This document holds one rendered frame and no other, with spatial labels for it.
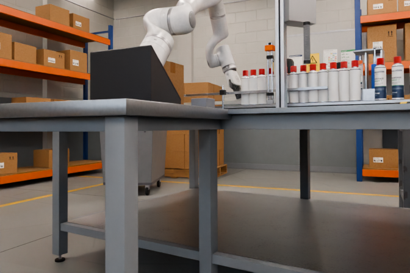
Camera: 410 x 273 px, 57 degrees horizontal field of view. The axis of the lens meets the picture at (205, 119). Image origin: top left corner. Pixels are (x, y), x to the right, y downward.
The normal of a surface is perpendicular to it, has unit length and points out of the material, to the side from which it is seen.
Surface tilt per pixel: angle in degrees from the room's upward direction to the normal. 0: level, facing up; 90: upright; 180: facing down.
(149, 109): 90
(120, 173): 90
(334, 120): 90
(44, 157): 90
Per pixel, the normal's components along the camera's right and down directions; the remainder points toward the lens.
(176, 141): -0.33, -0.01
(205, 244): -0.53, -0.01
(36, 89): 0.91, -0.01
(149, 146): -0.09, 0.04
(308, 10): 0.39, -0.02
